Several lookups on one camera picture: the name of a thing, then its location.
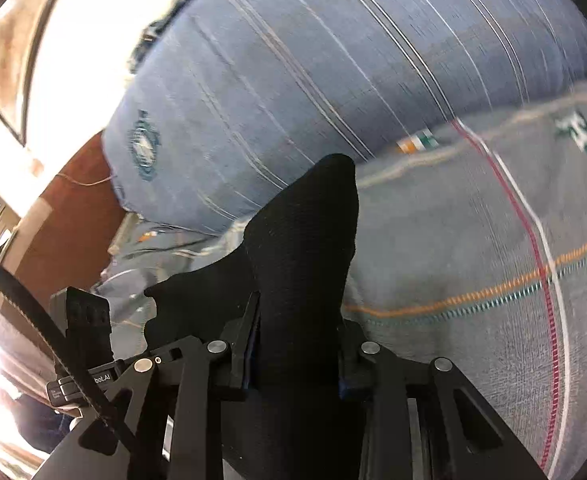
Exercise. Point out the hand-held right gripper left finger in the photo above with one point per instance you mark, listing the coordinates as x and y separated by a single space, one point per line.
238 360

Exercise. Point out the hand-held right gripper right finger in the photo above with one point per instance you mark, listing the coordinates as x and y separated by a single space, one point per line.
348 370

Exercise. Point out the black pants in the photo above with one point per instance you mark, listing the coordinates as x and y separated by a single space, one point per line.
303 240

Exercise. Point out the grey star-printed bedsheet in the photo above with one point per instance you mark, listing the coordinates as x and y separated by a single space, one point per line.
448 240

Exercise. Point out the blue plaid quilt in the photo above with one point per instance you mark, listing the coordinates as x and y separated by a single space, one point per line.
298 60

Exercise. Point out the dark framed wall picture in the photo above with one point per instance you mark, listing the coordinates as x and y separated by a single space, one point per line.
18 45

